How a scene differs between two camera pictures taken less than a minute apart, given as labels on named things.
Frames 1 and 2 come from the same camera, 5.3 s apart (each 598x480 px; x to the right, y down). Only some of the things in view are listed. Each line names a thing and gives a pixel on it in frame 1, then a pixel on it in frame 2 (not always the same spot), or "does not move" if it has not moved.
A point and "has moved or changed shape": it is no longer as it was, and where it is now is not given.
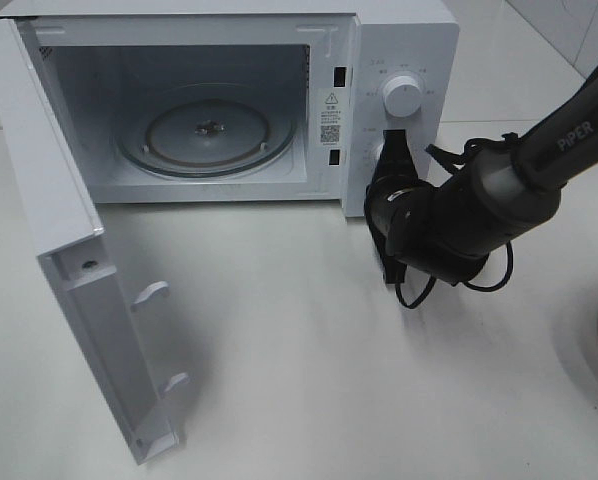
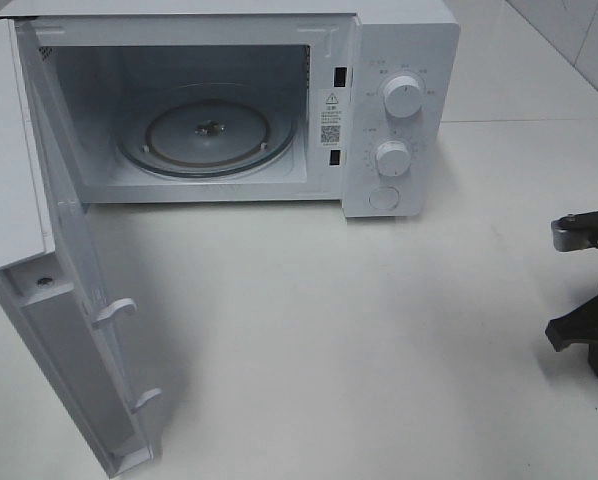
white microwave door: (103, 310) has moved or changed shape
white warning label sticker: (330, 117) does not move
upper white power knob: (402, 96) does not move
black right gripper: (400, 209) -> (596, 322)
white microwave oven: (248, 101) does not move
